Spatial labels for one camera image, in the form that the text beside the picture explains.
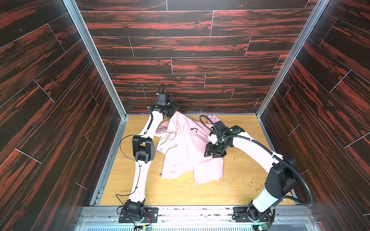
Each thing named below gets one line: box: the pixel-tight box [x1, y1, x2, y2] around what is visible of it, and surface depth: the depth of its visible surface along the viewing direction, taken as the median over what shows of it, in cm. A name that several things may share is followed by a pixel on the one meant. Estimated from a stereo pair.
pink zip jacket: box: [154, 111, 225, 185], surface depth 95 cm
